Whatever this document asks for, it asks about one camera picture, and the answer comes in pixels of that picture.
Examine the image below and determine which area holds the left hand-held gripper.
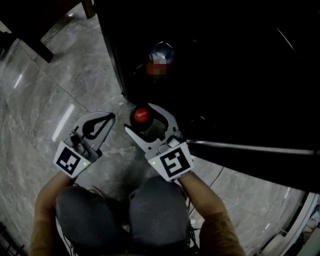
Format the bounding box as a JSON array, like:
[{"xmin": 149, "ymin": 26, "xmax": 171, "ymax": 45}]
[{"xmin": 52, "ymin": 111, "xmax": 116, "ymax": 179}]

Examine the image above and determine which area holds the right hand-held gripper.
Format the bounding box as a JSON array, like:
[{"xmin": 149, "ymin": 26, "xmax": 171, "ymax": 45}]
[{"xmin": 124, "ymin": 103, "xmax": 195, "ymax": 182}]

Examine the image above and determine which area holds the soda bottle with red cap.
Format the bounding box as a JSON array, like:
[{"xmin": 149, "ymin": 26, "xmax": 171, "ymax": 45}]
[{"xmin": 129, "ymin": 106, "xmax": 167, "ymax": 141}]

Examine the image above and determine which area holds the black fridge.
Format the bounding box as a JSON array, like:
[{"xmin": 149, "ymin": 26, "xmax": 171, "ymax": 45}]
[{"xmin": 93, "ymin": 0, "xmax": 320, "ymax": 151}]

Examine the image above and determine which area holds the person's right forearm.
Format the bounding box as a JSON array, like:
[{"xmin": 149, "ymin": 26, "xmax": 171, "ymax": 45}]
[{"xmin": 176, "ymin": 171, "xmax": 246, "ymax": 256}]

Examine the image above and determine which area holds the person's left forearm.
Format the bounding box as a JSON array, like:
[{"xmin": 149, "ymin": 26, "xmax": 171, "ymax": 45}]
[{"xmin": 29, "ymin": 170, "xmax": 74, "ymax": 256}]

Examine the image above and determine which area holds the clear bottle with red label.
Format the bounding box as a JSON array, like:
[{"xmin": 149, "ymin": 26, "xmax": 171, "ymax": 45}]
[{"xmin": 146, "ymin": 41, "xmax": 176, "ymax": 81}]

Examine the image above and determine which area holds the black fridge door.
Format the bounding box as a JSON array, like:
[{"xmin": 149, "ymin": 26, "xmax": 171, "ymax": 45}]
[{"xmin": 186, "ymin": 139, "xmax": 320, "ymax": 194}]

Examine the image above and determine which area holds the person's light shoe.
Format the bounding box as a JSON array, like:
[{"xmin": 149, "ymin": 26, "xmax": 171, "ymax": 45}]
[{"xmin": 86, "ymin": 186, "xmax": 106, "ymax": 200}]

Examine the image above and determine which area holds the person's right leg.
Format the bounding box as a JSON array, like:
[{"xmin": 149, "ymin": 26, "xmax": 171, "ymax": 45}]
[{"xmin": 128, "ymin": 175, "xmax": 191, "ymax": 256}]

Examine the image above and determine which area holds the person's leg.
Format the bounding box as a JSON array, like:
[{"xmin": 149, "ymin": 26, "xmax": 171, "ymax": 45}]
[
  {"xmin": 128, "ymin": 175, "xmax": 191, "ymax": 256},
  {"xmin": 54, "ymin": 184, "xmax": 131, "ymax": 256}
]

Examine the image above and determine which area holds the person's left leg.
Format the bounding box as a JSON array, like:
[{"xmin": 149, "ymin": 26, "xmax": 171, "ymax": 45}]
[{"xmin": 54, "ymin": 184, "xmax": 131, "ymax": 256}]

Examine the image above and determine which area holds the dark wooden table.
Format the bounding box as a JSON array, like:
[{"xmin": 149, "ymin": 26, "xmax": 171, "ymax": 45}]
[{"xmin": 0, "ymin": 0, "xmax": 96, "ymax": 64}]

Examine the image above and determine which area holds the thin black cable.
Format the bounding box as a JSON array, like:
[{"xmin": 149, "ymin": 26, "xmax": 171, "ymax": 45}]
[{"xmin": 208, "ymin": 166, "xmax": 225, "ymax": 189}]

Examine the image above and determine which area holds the black cable bundle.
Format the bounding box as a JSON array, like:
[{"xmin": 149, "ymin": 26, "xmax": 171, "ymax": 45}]
[{"xmin": 185, "ymin": 194, "xmax": 201, "ymax": 253}]

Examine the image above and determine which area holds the black wire rack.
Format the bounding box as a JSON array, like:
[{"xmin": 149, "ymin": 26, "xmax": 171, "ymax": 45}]
[{"xmin": 0, "ymin": 221, "xmax": 26, "ymax": 256}]

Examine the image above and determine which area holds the white curved frame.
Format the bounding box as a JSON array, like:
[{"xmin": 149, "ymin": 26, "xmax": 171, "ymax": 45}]
[{"xmin": 259, "ymin": 191, "xmax": 320, "ymax": 256}]

